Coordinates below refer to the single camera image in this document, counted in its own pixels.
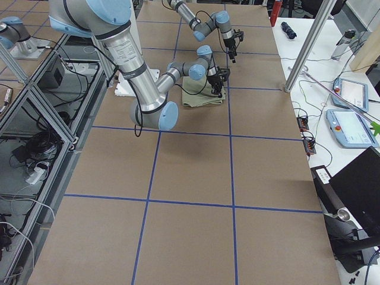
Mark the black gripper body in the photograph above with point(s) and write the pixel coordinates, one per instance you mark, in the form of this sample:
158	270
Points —
230	46
214	81

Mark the olive green long-sleeve shirt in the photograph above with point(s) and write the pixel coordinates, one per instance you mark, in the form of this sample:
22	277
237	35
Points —
197	93

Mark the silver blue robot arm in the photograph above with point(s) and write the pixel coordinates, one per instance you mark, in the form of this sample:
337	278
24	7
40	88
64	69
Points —
109	22
203	23

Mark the dark folded umbrella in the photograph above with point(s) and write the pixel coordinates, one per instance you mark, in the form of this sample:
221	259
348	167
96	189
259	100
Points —
288	31

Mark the red fire extinguisher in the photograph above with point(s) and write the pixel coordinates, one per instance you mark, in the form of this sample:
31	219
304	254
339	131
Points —
275	11

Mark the orange connector board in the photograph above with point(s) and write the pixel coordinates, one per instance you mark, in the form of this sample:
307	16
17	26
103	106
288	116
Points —
309	146
302	123

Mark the grey water bottle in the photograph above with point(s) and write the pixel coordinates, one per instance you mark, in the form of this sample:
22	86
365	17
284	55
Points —
343	44

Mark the far blue teach pendant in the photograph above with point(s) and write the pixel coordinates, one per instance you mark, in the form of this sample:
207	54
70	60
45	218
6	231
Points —
353	91

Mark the blue teach pendant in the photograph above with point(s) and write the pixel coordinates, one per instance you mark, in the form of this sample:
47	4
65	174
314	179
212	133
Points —
353	91
350	130

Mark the near blue teach pendant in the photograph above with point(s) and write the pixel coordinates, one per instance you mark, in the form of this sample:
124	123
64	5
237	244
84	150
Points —
350	130

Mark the black monitor on stand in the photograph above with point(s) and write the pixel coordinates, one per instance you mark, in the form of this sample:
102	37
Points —
351	199

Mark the white power strip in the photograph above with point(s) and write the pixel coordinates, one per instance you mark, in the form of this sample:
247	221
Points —
36	175

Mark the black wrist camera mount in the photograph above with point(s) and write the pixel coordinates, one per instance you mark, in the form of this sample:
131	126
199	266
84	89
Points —
238	34
223	73

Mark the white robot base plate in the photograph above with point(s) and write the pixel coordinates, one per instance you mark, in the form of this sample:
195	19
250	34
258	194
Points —
123	88

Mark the grey aluminium frame post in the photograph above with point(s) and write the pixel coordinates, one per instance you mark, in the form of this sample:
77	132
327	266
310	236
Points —
317	26

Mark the black power box under frame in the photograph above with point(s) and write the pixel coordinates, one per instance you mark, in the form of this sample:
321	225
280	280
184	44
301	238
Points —
53	77

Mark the aluminium frame rail structure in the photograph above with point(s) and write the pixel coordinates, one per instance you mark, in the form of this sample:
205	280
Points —
46	128

